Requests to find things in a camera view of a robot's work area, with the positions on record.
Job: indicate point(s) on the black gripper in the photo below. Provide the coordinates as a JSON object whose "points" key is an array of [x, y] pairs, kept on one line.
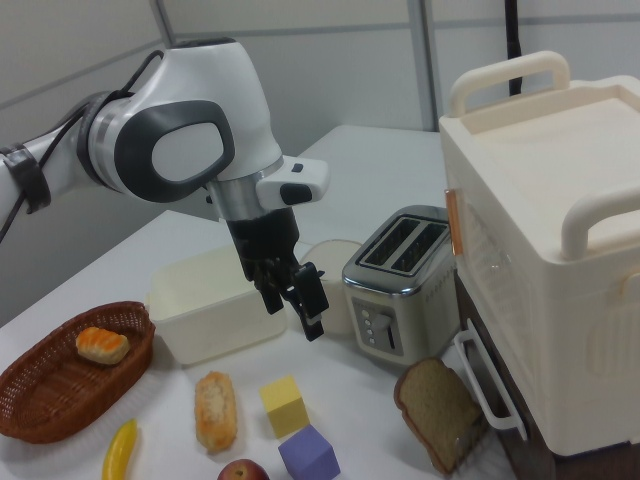
{"points": [[265, 245]]}

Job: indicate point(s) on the long crusty bread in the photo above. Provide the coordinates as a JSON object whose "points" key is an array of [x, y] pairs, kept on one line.
{"points": [[216, 412]]}

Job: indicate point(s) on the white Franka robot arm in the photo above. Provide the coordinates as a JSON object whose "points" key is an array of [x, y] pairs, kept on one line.
{"points": [[210, 85]]}

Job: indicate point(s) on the brown bread slice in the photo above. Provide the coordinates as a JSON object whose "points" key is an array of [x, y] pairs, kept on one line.
{"points": [[435, 410]]}

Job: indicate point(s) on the orange striped bread roll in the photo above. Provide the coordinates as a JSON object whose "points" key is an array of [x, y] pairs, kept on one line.
{"points": [[102, 346]]}

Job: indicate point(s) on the brown wicker basket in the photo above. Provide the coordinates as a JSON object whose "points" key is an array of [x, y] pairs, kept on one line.
{"points": [[45, 400]]}

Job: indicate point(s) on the cream container with lid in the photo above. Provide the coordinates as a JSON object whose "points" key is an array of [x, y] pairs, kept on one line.
{"points": [[334, 260]]}

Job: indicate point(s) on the open cream plastic box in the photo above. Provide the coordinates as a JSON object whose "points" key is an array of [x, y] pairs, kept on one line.
{"points": [[210, 310]]}

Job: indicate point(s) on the silver two-slot toaster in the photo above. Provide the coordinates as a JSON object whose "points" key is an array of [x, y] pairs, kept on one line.
{"points": [[395, 295]]}

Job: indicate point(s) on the yellow foam cube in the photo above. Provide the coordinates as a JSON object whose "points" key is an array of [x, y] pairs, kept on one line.
{"points": [[284, 407]]}

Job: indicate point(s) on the purple foam cube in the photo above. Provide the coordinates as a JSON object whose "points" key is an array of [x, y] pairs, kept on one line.
{"points": [[307, 455]]}

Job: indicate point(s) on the red apple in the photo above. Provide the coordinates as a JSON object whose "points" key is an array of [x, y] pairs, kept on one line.
{"points": [[242, 471]]}

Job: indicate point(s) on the yellow banana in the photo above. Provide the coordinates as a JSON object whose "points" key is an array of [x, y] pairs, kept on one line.
{"points": [[120, 450]]}

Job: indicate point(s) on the cream toy oven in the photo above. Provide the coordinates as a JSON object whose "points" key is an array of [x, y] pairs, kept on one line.
{"points": [[540, 225]]}

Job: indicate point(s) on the black pole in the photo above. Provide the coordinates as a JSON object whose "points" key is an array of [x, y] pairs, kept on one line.
{"points": [[513, 45]]}

